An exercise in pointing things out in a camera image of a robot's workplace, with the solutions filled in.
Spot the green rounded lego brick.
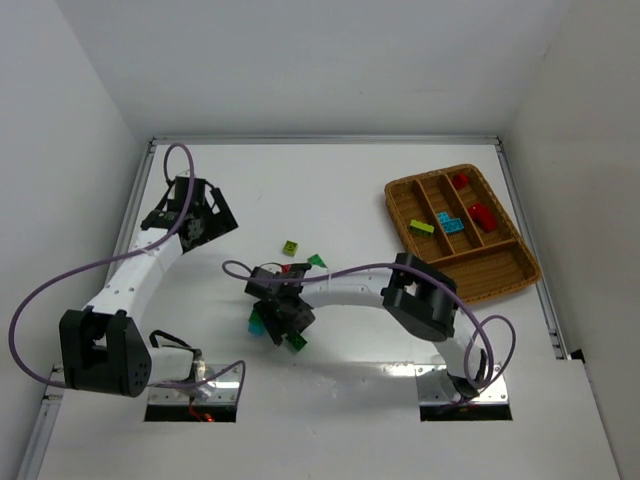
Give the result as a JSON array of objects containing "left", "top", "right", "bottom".
[{"left": 286, "top": 332, "right": 307, "bottom": 352}]

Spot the lime lego brick stack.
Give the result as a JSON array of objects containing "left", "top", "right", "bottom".
[{"left": 409, "top": 219, "right": 435, "bottom": 238}]

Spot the cyan lego brick stack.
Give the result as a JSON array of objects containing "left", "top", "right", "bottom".
[{"left": 442, "top": 218, "right": 464, "bottom": 235}]

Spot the red long lego brick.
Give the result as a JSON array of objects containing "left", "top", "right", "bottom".
[{"left": 468, "top": 203, "right": 498, "bottom": 232}]

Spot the small red lego brick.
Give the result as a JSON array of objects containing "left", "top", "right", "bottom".
[{"left": 451, "top": 173, "right": 469, "bottom": 190}]

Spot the small cyan lego brick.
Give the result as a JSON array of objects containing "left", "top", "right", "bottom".
[{"left": 436, "top": 212, "right": 451, "bottom": 224}]

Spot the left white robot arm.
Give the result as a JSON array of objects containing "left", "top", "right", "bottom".
[{"left": 59, "top": 177, "right": 238, "bottom": 397}]

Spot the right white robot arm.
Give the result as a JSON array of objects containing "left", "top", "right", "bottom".
[{"left": 245, "top": 253, "right": 489, "bottom": 401}]

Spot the green on cyan lego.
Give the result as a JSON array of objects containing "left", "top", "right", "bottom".
[{"left": 248, "top": 310, "right": 265, "bottom": 337}]

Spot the green lego on red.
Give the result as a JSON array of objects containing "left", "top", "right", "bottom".
[{"left": 307, "top": 254, "right": 327, "bottom": 268}]

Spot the small lime lego brick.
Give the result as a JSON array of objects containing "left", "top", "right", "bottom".
[{"left": 282, "top": 240, "right": 298, "bottom": 257}]

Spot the wicker divided basket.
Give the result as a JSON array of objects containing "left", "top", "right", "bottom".
[{"left": 384, "top": 164, "right": 542, "bottom": 303}]

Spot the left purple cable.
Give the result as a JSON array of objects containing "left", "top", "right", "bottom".
[{"left": 9, "top": 143, "right": 246, "bottom": 396}]

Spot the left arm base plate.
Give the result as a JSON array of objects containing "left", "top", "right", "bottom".
[{"left": 147, "top": 362, "right": 244, "bottom": 407}]

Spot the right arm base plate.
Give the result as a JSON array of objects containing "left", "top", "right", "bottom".
[{"left": 415, "top": 364, "right": 509, "bottom": 406}]

